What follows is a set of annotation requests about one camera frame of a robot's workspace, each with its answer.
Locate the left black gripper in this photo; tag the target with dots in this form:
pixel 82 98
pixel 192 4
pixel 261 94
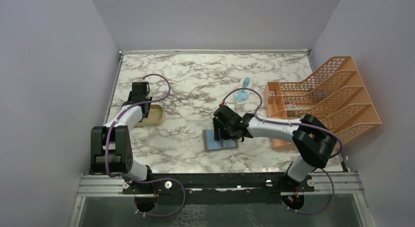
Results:
pixel 148 100

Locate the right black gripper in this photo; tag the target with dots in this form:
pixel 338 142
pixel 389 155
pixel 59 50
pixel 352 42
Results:
pixel 219 133

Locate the beige card tray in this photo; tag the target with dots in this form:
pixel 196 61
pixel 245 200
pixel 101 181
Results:
pixel 155 117

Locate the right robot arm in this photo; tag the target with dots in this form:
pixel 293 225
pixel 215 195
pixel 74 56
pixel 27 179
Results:
pixel 313 140

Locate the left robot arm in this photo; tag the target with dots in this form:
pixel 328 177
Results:
pixel 111 148

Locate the taupe leather card holder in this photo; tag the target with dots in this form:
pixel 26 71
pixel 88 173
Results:
pixel 211 145

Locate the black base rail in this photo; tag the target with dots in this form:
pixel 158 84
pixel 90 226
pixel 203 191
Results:
pixel 216 188

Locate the red white small box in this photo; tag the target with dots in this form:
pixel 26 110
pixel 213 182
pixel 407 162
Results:
pixel 290 106

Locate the orange plastic file organizer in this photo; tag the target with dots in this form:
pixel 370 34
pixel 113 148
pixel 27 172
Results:
pixel 334 93

